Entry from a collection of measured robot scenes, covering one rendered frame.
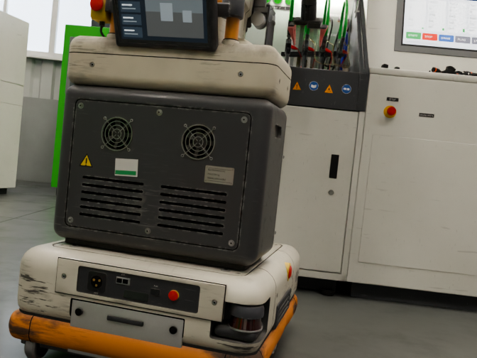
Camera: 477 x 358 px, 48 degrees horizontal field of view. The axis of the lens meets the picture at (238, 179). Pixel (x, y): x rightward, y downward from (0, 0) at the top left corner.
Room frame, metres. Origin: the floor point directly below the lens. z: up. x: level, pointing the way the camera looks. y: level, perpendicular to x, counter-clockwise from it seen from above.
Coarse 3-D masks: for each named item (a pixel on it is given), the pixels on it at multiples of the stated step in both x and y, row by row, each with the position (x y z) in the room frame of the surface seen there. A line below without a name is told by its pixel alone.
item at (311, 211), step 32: (288, 128) 2.26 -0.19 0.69; (320, 128) 2.25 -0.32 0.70; (352, 128) 2.24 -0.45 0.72; (288, 160) 2.26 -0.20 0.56; (320, 160) 2.25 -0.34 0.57; (352, 160) 2.24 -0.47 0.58; (288, 192) 2.26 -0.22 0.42; (320, 192) 2.25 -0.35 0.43; (288, 224) 2.26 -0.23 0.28; (320, 224) 2.25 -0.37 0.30; (320, 256) 2.24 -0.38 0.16
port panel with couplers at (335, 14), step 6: (330, 12) 2.78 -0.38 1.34; (336, 12) 2.78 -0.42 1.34; (336, 18) 2.78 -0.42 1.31; (330, 24) 2.78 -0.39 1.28; (336, 24) 2.78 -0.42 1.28; (348, 24) 2.78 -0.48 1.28; (336, 30) 2.78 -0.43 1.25; (342, 30) 2.78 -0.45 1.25; (330, 36) 2.78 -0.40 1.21; (348, 36) 2.77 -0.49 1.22; (330, 42) 2.78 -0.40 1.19; (348, 42) 2.77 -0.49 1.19; (330, 48) 2.78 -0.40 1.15; (324, 66) 2.78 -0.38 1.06
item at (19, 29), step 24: (0, 24) 4.46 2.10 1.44; (24, 24) 4.76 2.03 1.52; (0, 48) 4.48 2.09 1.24; (24, 48) 4.79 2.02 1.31; (0, 72) 4.51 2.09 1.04; (24, 72) 4.82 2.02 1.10; (0, 96) 4.53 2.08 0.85; (0, 120) 4.56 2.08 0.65; (0, 144) 4.58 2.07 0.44; (0, 168) 4.61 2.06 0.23; (0, 192) 4.71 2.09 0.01
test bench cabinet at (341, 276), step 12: (360, 120) 2.24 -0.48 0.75; (360, 132) 2.24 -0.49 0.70; (360, 144) 2.24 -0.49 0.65; (348, 204) 2.26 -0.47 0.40; (348, 216) 2.24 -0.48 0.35; (348, 228) 2.24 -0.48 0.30; (348, 240) 2.24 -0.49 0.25; (348, 252) 2.24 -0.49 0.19; (300, 276) 2.32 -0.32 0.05; (312, 276) 2.25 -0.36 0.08; (324, 276) 2.24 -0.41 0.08; (336, 276) 2.24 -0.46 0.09; (312, 288) 2.32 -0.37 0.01; (324, 288) 2.29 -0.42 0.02
